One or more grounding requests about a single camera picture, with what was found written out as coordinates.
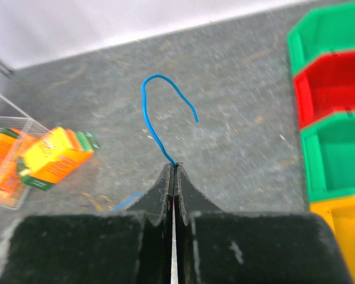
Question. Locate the top green storage bin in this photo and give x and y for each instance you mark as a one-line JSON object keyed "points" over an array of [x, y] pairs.
{"points": [[322, 30]]}

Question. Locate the yellow storage bin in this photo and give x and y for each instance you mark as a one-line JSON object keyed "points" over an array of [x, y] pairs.
{"points": [[339, 214]]}

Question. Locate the white wire shelf rack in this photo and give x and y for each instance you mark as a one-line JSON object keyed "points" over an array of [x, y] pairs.
{"points": [[12, 116]]}

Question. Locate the red storage bin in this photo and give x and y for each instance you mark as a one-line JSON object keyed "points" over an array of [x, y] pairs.
{"points": [[325, 86]]}

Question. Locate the lower green storage bin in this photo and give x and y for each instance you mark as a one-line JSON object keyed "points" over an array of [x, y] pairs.
{"points": [[328, 147]]}

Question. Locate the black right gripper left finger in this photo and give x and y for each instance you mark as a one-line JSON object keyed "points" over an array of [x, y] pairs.
{"points": [[156, 207]]}

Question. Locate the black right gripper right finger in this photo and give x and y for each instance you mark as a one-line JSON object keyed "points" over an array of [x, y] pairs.
{"points": [[198, 236]]}

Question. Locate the green storage bin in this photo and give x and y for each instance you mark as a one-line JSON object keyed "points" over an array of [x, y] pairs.
{"points": [[322, 30], [328, 147]]}

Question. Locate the orange yellow crayon box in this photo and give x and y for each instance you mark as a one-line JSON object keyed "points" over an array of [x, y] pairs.
{"points": [[54, 156]]}

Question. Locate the orange boxes on shelf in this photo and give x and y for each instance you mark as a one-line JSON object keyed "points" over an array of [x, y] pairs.
{"points": [[13, 143]]}

